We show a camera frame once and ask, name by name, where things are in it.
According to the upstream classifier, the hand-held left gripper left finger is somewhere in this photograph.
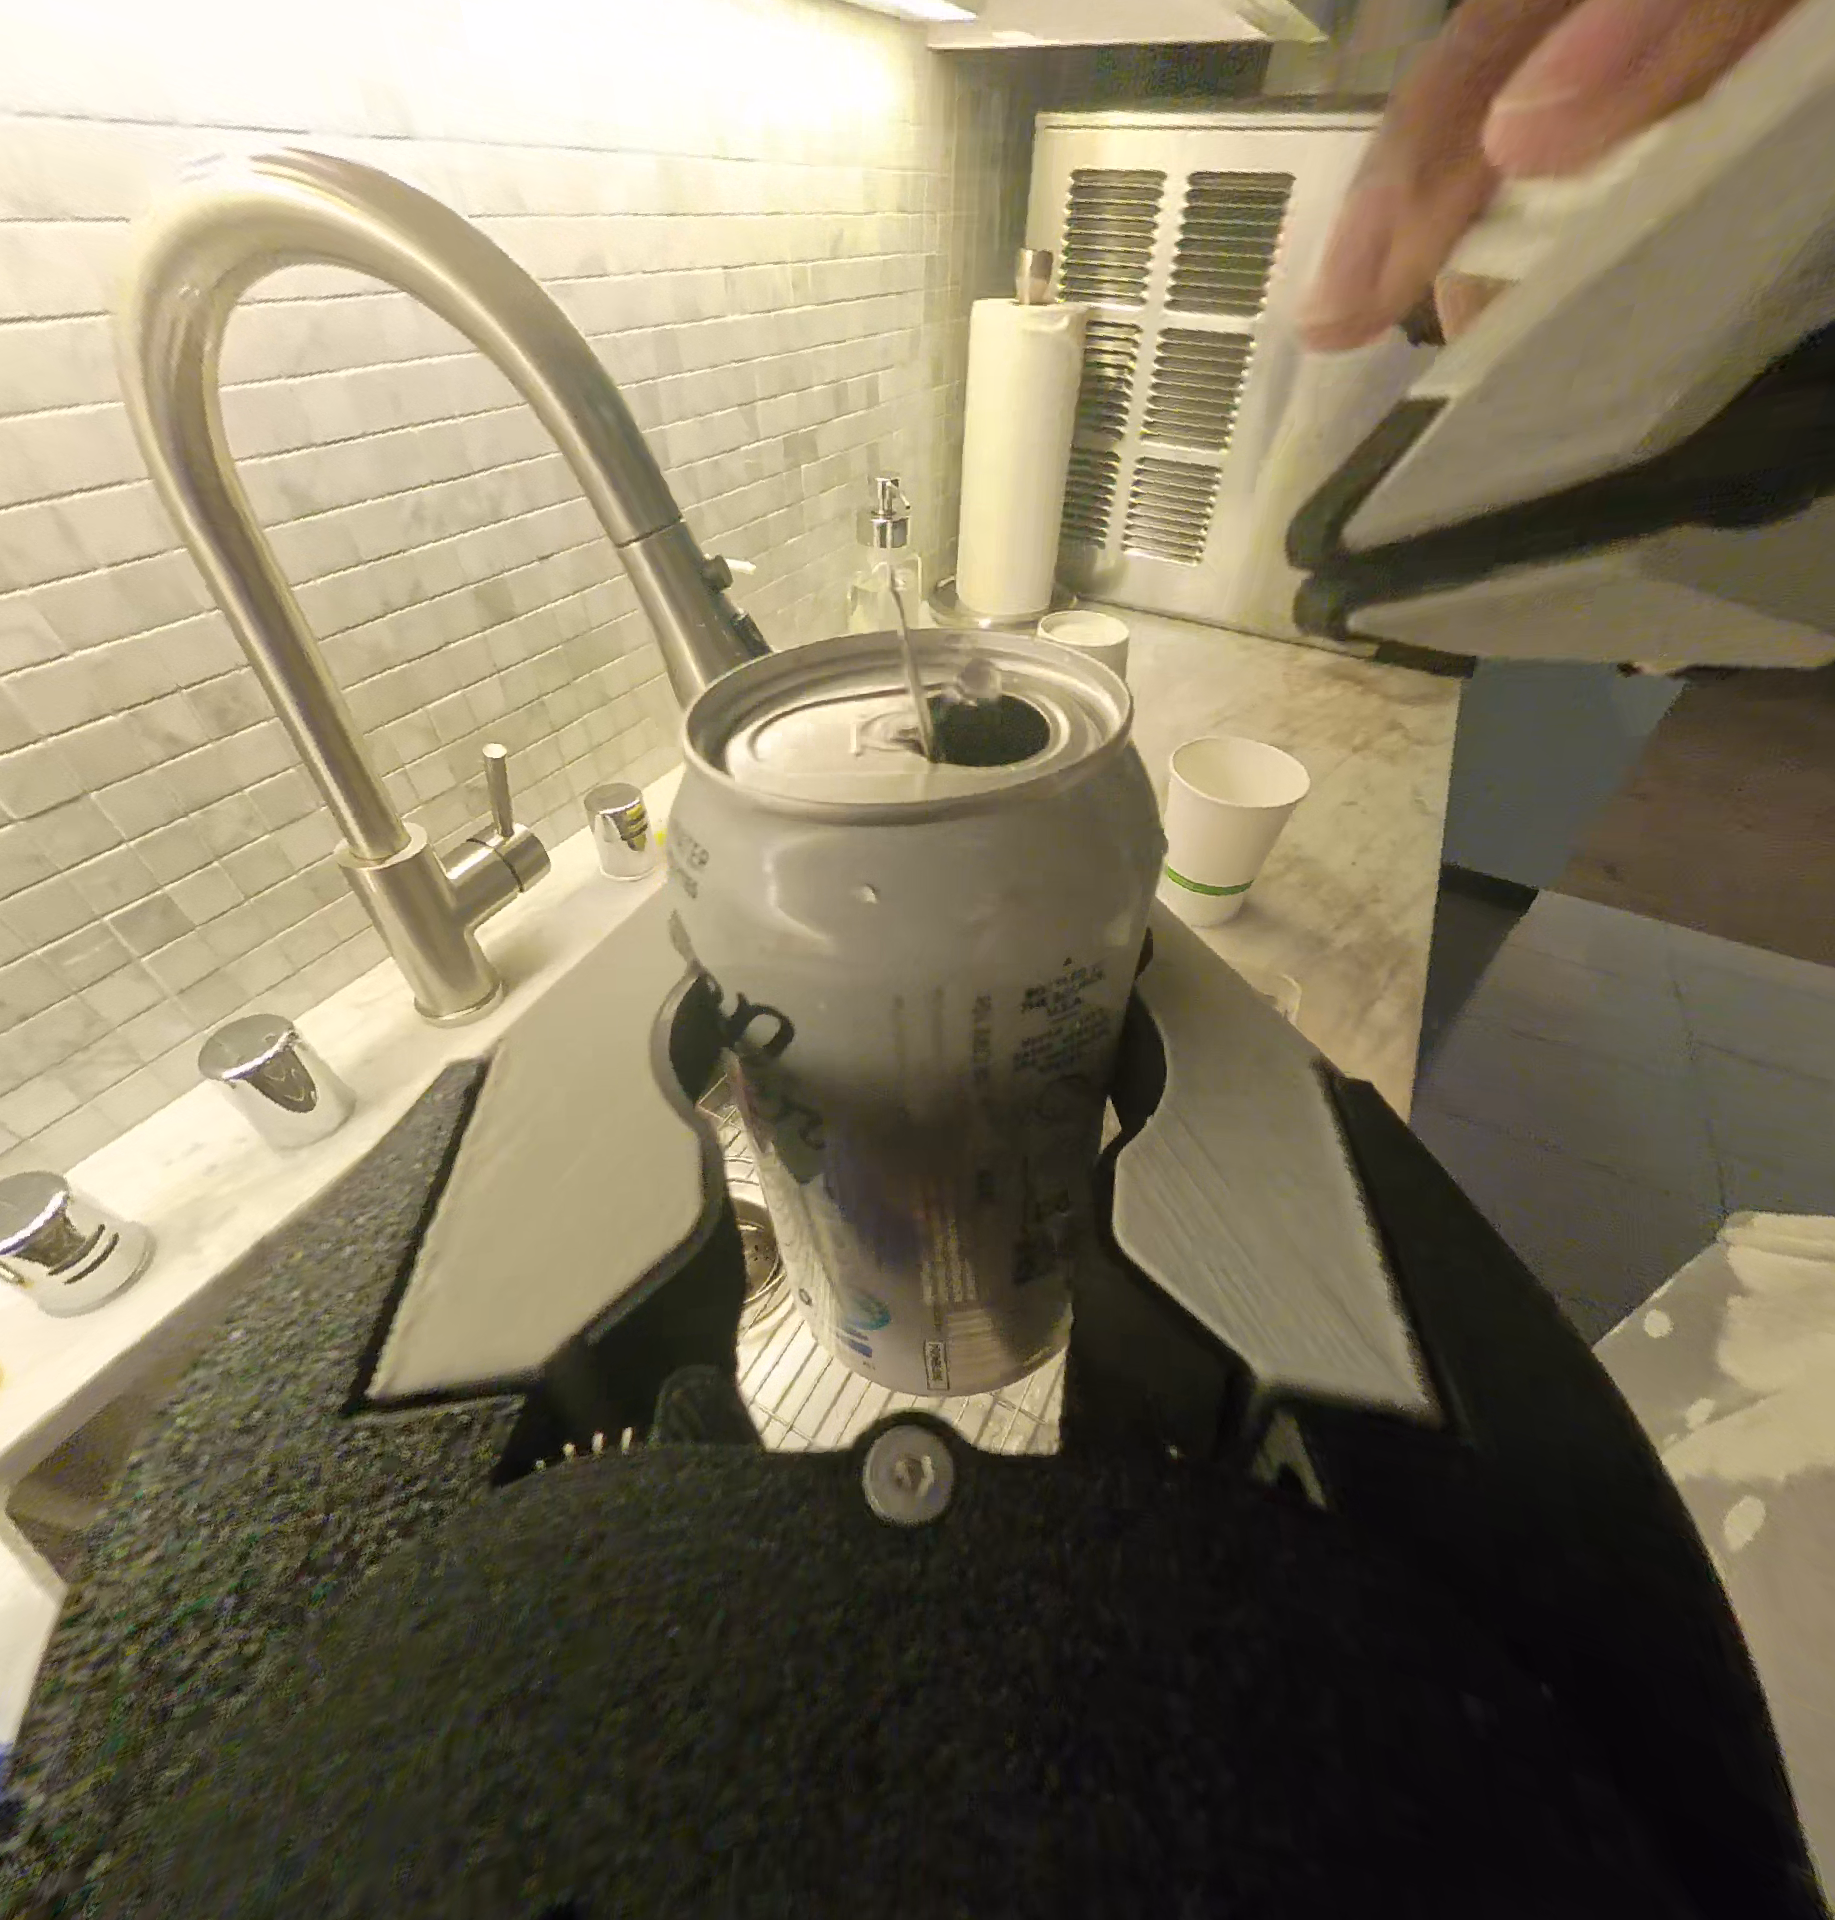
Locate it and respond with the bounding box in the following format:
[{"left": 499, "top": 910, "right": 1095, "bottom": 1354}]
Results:
[{"left": 367, "top": 971, "right": 755, "bottom": 1452}]

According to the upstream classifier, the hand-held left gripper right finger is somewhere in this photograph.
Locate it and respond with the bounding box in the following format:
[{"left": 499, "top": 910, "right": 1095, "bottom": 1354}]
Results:
[{"left": 1065, "top": 940, "right": 1443, "bottom": 1452}]

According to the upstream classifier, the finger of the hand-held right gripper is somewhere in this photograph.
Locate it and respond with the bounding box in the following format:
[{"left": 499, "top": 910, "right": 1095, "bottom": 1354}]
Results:
[
  {"left": 1295, "top": 335, "right": 1835, "bottom": 678},
  {"left": 1287, "top": 13, "right": 1835, "bottom": 568}
]

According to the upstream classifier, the white paper cup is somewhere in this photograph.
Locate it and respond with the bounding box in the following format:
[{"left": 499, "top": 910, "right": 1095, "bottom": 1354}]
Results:
[{"left": 1159, "top": 736, "right": 1313, "bottom": 930}]

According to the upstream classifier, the silver aluminium drink can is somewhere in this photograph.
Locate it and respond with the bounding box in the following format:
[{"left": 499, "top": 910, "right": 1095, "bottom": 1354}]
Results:
[{"left": 663, "top": 627, "right": 1171, "bottom": 1398}]

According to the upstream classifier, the white marble desk countertop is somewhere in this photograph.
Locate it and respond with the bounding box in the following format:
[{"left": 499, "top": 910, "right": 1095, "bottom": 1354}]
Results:
[{"left": 0, "top": 606, "right": 1461, "bottom": 1703}]

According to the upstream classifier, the person's right hand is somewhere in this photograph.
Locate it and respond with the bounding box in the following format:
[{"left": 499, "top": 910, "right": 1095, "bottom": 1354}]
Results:
[{"left": 1295, "top": 0, "right": 1747, "bottom": 354}]

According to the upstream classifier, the stainless steel sink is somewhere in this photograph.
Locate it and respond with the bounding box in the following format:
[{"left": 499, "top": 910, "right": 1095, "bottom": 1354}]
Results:
[{"left": 0, "top": 1033, "right": 1077, "bottom": 1591}]

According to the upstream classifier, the chrome counter knob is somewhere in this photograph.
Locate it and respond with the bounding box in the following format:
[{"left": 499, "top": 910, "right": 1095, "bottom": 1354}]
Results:
[
  {"left": 585, "top": 778, "right": 665, "bottom": 881},
  {"left": 0, "top": 1169, "right": 157, "bottom": 1320},
  {"left": 197, "top": 1011, "right": 357, "bottom": 1152}
]

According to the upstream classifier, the stainless steel vented appliance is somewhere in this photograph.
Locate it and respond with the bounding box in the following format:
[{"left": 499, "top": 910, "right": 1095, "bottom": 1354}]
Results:
[{"left": 1031, "top": 107, "right": 1393, "bottom": 633}]

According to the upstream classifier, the white paper towel roll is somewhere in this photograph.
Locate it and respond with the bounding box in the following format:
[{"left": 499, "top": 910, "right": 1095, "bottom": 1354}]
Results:
[
  {"left": 953, "top": 293, "right": 1093, "bottom": 621},
  {"left": 927, "top": 245, "right": 1063, "bottom": 632}
]

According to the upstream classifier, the white patterned clothing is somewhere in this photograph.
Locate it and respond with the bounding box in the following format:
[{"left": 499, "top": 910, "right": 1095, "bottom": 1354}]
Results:
[{"left": 1589, "top": 1210, "right": 1835, "bottom": 1920}]

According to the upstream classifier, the clear glass soap dispenser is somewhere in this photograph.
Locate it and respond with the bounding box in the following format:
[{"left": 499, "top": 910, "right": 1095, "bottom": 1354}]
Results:
[{"left": 847, "top": 474, "right": 937, "bottom": 641}]

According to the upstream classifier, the stainless steel gooseneck faucet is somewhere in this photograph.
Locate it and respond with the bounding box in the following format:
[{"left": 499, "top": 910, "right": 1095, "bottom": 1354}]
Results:
[{"left": 114, "top": 147, "right": 777, "bottom": 1026}]

